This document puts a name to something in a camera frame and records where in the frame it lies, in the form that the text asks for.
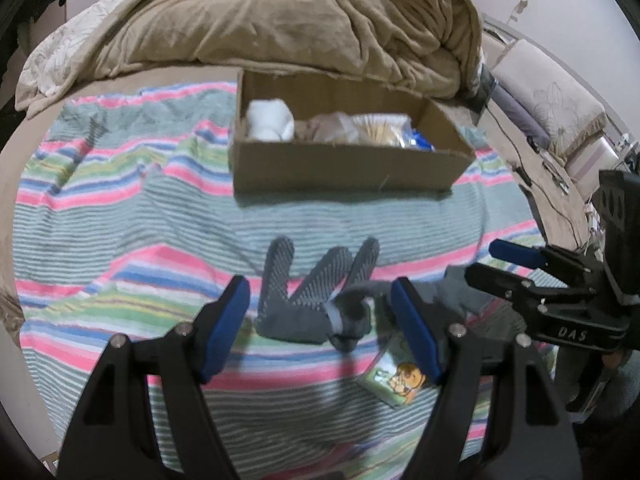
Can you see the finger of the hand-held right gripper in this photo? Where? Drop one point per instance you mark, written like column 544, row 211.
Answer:
column 515, row 253
column 500, row 282

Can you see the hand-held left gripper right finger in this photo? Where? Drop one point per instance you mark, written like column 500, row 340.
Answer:
column 415, row 325

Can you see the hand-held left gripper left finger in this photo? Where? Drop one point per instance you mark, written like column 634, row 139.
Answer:
column 226, row 325

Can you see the grey dotted work glove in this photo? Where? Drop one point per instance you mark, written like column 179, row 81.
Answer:
column 462, row 297
column 300, row 300

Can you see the cardboard box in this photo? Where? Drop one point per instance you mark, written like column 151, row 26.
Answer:
column 345, row 165

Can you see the small cartoon print packet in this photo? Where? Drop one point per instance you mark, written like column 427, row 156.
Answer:
column 395, row 377

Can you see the lavender folded cloth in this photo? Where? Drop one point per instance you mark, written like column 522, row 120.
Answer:
column 520, row 112

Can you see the striped blanket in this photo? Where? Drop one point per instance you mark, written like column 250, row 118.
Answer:
column 125, row 220

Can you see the blue packet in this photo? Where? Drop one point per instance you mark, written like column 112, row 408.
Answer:
column 419, row 141

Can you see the floral pillow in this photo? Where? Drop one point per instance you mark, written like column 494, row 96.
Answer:
column 550, row 95

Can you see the black phone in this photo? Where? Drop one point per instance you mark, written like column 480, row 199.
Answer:
column 483, row 87

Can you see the beige packet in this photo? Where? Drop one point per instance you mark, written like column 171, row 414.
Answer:
column 382, row 130

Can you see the white rolled cloth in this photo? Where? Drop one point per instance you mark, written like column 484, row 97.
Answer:
column 270, row 119

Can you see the clear plastic bag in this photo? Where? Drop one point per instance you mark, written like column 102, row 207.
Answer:
column 325, row 127

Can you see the beige quilt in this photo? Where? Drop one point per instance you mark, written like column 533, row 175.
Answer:
column 280, row 15

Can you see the white floral bedsheet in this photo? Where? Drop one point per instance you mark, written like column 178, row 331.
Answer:
column 70, row 40

